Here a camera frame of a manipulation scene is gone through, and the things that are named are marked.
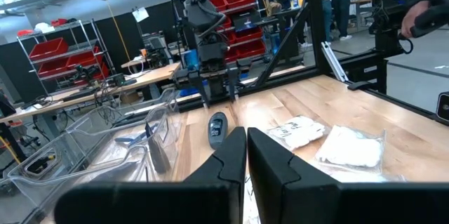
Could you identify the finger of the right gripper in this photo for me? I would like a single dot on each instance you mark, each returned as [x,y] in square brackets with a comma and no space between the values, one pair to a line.
[234,92]
[205,97]

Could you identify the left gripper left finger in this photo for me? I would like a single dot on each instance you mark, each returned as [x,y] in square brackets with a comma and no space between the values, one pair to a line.
[224,168]

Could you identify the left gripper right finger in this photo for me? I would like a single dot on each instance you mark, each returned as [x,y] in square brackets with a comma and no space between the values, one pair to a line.
[277,175]

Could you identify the grey oval toiletry container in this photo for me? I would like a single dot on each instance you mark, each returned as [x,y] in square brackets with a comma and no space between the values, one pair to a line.
[217,129]

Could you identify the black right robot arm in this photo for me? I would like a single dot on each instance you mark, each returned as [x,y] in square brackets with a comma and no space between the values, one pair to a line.
[196,10]

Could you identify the blue box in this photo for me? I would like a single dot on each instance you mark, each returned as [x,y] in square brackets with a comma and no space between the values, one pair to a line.
[191,59]

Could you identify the clear plastic bin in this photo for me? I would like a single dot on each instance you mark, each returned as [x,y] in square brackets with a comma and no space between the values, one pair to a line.
[70,182]
[105,125]
[165,101]

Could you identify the clear vanity pack bag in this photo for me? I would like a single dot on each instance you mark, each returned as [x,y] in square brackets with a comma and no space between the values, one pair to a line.
[298,132]
[350,146]

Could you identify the dark monitor screen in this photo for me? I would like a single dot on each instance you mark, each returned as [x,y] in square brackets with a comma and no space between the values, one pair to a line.
[247,20]

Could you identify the wooden workbench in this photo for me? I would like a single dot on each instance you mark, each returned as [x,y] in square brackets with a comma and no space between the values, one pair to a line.
[158,73]

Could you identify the white paper sign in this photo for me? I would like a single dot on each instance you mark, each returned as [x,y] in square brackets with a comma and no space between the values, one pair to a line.
[140,14]

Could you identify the black equipment stand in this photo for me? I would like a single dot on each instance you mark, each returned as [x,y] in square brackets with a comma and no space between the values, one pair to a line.
[382,41]

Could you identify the person's hand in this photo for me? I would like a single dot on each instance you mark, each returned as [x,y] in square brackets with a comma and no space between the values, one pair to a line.
[415,17]

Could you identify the silver aluminium bracket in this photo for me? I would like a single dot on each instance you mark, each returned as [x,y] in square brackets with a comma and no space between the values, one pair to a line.
[335,60]

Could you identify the black table-level camera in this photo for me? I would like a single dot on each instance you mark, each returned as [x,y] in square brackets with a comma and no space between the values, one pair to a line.
[443,106]

